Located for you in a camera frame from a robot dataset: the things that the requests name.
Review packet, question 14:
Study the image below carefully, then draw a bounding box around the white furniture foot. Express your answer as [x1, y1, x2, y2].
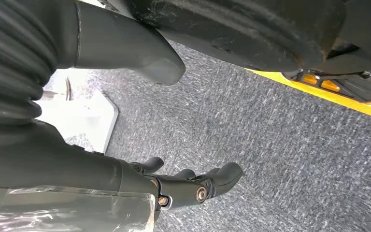
[35, 69, 119, 154]

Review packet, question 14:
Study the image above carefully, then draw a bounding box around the clear plastic wrap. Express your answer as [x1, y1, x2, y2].
[0, 179, 157, 232]

